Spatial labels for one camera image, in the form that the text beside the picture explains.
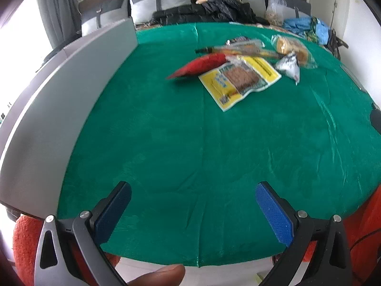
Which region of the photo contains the grey curtain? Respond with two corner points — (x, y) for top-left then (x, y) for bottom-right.
(37, 0), (81, 49)

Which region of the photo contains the black bag with straps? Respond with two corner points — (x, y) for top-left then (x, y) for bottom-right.
(326, 29), (349, 61)

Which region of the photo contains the white silver snack packet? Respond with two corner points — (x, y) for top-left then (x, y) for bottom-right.
(274, 52), (300, 85)

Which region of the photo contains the black jacket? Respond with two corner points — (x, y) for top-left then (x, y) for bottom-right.
(150, 0), (270, 26)

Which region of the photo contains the white cardboard box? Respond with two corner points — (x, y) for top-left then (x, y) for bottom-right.
(1, 19), (138, 218)

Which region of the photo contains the person left hand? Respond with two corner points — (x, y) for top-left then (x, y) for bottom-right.
(127, 264), (185, 286)

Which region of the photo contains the red snack bag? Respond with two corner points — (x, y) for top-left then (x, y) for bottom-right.
(167, 53), (227, 79)

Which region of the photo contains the yellow snack packet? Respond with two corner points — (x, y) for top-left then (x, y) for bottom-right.
(199, 56), (281, 112)

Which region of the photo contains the small dark chocolate packet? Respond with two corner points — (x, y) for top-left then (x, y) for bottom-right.
(225, 36), (250, 46)

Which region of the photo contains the grey white sofa cushion left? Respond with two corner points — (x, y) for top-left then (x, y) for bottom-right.
(81, 0), (130, 36)

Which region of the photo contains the packaged bread loaf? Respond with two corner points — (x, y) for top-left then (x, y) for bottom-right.
(271, 34), (317, 68)

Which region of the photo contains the blue clothes pile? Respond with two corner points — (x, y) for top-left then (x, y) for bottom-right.
(282, 17), (330, 45)

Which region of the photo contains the clear plastic bag of snacks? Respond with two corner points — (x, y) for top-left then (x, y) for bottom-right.
(265, 0), (287, 26)

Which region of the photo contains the long black clear snack pack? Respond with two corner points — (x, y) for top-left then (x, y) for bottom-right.
(195, 45), (284, 59)

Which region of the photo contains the green patterned tablecloth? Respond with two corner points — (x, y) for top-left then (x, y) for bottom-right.
(57, 23), (380, 267)

